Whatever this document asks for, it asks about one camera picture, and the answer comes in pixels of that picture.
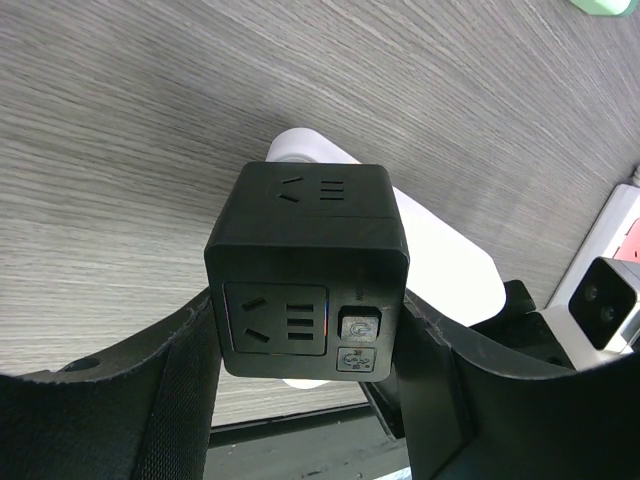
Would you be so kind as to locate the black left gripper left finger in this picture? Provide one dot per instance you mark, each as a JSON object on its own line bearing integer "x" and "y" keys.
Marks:
{"x": 140, "y": 409}

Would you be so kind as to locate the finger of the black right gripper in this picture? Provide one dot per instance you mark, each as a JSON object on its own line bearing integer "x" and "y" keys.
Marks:
{"x": 520, "y": 327}

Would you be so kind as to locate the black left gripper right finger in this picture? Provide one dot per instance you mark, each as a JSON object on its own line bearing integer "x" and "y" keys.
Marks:
{"x": 475, "y": 409}

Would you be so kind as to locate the black cube socket adapter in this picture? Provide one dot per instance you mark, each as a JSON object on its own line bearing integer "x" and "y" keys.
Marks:
{"x": 307, "y": 266}

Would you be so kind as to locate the green USB charger plug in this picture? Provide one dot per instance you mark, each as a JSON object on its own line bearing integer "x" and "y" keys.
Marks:
{"x": 610, "y": 8}

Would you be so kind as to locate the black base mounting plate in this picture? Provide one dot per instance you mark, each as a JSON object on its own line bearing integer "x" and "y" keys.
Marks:
{"x": 346, "y": 442}

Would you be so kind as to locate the pink cube adapter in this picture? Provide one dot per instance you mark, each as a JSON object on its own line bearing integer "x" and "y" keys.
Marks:
{"x": 629, "y": 249}

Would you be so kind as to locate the white power strip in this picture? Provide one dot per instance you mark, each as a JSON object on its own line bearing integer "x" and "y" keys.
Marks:
{"x": 604, "y": 239}

